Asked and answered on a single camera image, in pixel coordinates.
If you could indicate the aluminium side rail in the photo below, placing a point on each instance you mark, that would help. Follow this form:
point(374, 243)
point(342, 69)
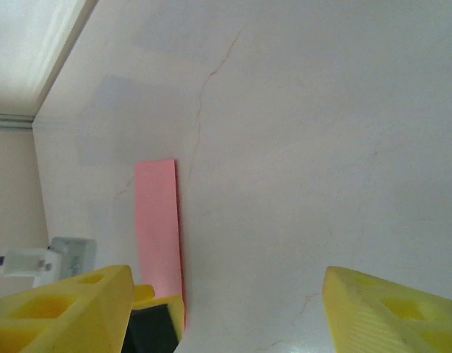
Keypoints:
point(9, 120)

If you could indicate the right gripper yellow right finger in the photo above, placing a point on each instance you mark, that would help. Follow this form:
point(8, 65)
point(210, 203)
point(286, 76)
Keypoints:
point(394, 323)

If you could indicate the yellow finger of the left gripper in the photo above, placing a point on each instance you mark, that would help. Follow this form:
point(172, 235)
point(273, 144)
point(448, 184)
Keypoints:
point(152, 327)

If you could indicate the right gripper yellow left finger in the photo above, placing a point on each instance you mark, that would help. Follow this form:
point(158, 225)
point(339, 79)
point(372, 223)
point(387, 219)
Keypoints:
point(56, 323)

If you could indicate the pink paper sheet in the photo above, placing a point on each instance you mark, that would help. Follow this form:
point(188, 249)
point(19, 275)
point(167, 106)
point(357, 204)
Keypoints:
point(156, 220)

